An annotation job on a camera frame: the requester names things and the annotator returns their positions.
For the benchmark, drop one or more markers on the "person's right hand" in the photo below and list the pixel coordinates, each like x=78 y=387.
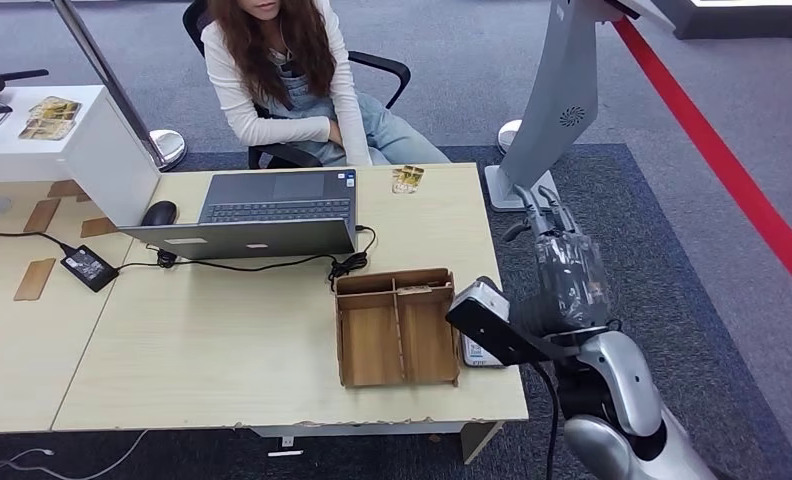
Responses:
x=335 y=132

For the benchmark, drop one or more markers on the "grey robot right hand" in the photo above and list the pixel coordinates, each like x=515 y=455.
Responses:
x=571 y=285

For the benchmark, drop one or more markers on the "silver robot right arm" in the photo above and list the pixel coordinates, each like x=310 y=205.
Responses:
x=624 y=384

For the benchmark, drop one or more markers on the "person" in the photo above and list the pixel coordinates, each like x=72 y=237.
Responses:
x=237 y=79

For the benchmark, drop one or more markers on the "grey laptop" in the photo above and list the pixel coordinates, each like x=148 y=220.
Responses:
x=270 y=238

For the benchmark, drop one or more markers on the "chrome stanchion base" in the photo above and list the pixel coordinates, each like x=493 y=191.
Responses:
x=508 y=136

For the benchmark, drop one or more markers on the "black office chair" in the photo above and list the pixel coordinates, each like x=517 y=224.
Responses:
x=197 y=26

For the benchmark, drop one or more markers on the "grey desk underframe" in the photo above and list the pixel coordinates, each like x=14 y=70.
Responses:
x=479 y=440

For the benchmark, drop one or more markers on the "grey kiosk stand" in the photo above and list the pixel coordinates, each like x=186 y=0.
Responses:
x=555 y=99

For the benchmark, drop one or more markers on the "black computer mouse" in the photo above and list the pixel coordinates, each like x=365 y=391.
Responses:
x=160 y=213

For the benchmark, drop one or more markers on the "wooden divided tray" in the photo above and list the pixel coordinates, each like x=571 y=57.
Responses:
x=369 y=344

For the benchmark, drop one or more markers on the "white counter box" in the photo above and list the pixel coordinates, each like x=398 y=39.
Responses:
x=104 y=159

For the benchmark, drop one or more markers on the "chrome stanchion pole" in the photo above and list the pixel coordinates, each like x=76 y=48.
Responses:
x=104 y=73

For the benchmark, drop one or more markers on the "black power adapter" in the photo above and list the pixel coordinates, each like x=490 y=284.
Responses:
x=89 y=268

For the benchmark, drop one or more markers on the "small white strip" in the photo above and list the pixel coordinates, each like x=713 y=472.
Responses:
x=285 y=454

